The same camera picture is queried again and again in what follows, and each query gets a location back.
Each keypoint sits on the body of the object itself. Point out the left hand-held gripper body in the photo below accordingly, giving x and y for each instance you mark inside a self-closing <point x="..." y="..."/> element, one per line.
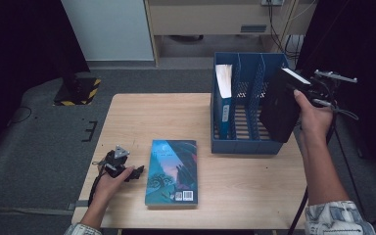
<point x="117" y="163"/>

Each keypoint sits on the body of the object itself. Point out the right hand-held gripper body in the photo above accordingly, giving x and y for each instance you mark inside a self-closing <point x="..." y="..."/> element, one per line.
<point x="324" y="93"/>

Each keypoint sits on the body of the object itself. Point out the illustrated teal book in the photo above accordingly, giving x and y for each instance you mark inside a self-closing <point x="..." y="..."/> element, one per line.
<point x="171" y="169"/>

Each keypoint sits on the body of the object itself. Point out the black book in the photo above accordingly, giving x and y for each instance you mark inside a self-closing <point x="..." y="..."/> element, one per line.
<point x="279" y="111"/>

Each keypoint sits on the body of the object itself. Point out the blue file rack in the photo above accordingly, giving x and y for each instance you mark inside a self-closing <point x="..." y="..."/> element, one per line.
<point x="246" y="148"/>

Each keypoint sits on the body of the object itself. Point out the plain blue book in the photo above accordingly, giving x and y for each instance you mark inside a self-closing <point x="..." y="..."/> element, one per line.
<point x="224" y="114"/>

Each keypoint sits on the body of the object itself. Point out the person's left hand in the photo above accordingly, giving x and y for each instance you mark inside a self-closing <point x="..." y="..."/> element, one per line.
<point x="107" y="189"/>

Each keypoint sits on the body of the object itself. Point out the person's right hand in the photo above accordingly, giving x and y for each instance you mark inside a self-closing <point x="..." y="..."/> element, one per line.
<point x="316" y="122"/>

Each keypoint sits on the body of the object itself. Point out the grey tape piece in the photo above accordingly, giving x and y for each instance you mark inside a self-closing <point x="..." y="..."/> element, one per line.
<point x="80" y="204"/>

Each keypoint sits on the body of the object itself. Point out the black curtain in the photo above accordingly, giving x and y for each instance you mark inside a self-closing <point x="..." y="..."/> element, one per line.
<point x="19" y="49"/>
<point x="365" y="39"/>

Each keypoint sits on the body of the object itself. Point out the person's left patterned sleeve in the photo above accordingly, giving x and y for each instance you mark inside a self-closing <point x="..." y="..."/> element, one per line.
<point x="81" y="230"/>

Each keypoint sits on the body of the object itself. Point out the person's patterned sleeve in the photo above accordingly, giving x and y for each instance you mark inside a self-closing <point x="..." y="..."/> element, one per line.
<point x="336" y="218"/>
<point x="81" y="230"/>

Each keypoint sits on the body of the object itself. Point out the grey vent panel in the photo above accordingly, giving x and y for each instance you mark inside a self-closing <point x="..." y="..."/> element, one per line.
<point x="253" y="28"/>

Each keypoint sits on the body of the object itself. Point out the black yellow striped stand base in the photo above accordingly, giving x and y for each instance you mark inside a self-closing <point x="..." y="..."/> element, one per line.
<point x="78" y="91"/>

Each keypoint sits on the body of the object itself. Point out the white power socket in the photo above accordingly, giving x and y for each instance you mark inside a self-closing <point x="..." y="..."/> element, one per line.
<point x="271" y="2"/>

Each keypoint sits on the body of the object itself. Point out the person's right patterned sleeve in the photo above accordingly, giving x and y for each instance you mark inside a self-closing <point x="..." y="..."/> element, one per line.
<point x="336" y="218"/>

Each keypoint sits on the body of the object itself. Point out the beige wooden desk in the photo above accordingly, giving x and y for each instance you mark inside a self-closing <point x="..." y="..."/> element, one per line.
<point x="202" y="16"/>

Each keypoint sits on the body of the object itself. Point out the white cabinet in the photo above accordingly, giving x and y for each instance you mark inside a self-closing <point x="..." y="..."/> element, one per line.
<point x="111" y="29"/>

